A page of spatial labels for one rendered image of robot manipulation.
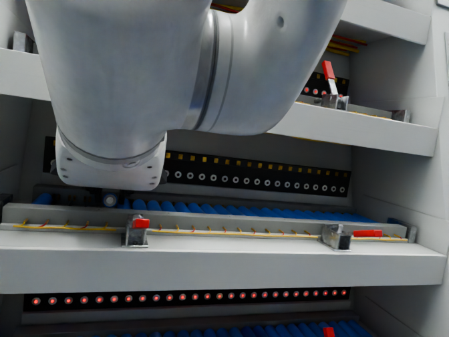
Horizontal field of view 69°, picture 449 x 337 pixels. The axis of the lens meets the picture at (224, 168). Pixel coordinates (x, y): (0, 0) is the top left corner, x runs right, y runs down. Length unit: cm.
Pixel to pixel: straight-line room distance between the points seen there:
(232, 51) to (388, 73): 55
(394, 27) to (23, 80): 54
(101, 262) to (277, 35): 28
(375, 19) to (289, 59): 44
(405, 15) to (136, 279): 56
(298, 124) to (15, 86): 33
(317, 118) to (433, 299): 33
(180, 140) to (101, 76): 43
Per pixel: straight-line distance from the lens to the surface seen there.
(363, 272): 49
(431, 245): 61
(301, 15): 17
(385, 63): 73
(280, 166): 60
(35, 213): 41
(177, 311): 56
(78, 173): 33
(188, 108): 19
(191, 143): 59
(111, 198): 44
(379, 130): 53
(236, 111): 20
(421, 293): 63
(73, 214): 41
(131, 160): 26
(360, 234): 44
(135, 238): 39
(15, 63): 41
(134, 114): 19
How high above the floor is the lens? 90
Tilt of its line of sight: 10 degrees up
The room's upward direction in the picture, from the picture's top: 3 degrees clockwise
